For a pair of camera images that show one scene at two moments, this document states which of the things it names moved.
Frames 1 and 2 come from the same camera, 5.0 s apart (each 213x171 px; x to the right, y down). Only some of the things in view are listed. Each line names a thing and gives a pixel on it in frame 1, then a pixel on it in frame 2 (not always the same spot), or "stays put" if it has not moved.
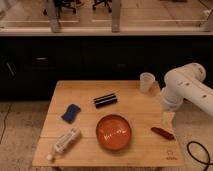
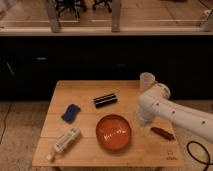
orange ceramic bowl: (113, 132) stays put
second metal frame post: (115, 16) stays put
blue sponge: (71, 112) stays put
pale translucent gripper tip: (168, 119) → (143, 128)
